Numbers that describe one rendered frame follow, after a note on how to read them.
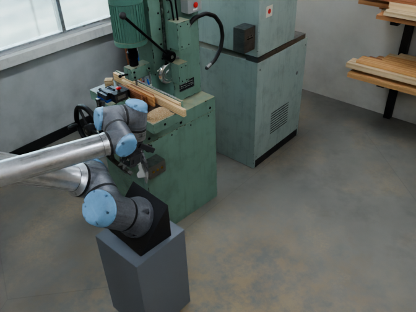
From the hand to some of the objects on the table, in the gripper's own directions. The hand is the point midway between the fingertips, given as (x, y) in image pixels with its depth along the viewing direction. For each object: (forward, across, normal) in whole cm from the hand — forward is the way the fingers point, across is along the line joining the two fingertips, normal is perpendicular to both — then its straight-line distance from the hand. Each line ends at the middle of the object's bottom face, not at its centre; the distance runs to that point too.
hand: (135, 176), depth 191 cm
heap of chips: (-12, -22, +35) cm, 43 cm away
